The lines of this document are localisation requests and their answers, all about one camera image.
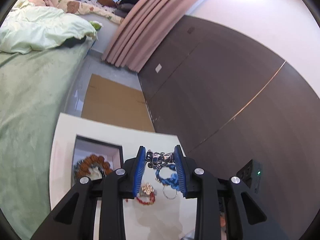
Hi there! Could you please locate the dark wood wardrobe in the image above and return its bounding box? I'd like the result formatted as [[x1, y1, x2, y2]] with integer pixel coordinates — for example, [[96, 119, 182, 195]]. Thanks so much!
[[139, 16, 319, 239]]

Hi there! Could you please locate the brown rudraksha bead bracelet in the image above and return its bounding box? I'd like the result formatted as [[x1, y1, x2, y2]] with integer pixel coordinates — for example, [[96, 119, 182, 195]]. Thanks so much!
[[76, 154, 114, 179]]

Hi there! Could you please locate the bed with green sheet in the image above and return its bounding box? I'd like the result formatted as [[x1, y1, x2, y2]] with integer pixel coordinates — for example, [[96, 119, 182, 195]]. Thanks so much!
[[1, 40, 92, 239]]

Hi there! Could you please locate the red string bracelet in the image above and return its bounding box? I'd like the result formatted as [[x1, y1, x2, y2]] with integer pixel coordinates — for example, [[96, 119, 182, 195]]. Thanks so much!
[[125, 192, 157, 206]]

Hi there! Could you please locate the pale green duvet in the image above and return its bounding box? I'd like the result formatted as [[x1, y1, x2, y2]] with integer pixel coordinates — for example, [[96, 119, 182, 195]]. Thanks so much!
[[1, 0, 97, 54]]

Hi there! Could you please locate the gold butterfly brooch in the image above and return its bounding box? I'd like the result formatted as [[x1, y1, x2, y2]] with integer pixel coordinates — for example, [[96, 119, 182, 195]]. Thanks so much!
[[139, 183, 156, 196]]

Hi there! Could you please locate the grey glass bead bracelet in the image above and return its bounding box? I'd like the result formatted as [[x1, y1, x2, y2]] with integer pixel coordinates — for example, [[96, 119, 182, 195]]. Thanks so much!
[[145, 149, 176, 170]]

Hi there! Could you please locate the floral patterned blanket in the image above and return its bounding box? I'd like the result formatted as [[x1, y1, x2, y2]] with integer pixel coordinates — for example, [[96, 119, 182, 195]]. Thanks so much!
[[45, 0, 124, 25]]

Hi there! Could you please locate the flattened brown cardboard sheet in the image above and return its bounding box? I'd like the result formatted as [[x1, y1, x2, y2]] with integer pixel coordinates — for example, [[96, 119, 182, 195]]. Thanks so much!
[[81, 74, 155, 132]]

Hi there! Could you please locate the silver ring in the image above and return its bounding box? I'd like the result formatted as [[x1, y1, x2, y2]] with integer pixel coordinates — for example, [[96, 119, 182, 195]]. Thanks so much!
[[162, 186, 180, 201]]

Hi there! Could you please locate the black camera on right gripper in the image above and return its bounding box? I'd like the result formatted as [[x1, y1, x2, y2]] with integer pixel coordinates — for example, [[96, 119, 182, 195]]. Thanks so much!
[[236, 159, 263, 194]]

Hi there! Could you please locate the white wall switch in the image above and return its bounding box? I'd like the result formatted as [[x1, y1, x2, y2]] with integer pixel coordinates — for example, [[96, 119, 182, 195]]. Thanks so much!
[[155, 63, 162, 73]]

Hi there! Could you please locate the black jewelry box white lining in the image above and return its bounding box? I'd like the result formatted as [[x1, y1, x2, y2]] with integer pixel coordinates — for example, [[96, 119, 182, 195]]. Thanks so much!
[[71, 135, 124, 185]]

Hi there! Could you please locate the green tissue pack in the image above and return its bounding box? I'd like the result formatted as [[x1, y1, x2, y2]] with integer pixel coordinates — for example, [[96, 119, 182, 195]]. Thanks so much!
[[90, 21, 103, 31]]

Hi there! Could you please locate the brown plush toy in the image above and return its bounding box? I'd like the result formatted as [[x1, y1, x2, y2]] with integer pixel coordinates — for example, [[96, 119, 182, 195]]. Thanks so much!
[[97, 0, 117, 8]]

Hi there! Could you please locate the black garment on bed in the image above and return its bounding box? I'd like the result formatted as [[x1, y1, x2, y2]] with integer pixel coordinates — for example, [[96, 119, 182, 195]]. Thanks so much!
[[61, 36, 87, 48]]

